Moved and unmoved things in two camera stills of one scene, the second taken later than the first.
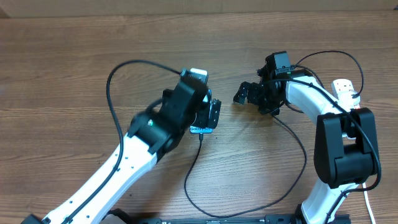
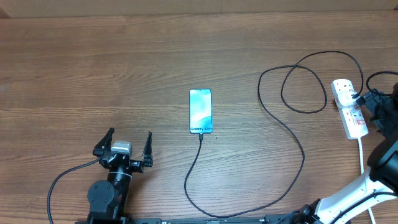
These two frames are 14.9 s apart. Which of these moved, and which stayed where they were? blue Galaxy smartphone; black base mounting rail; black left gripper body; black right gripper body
Moved: black right gripper body; black left gripper body
Stayed: blue Galaxy smartphone; black base mounting rail
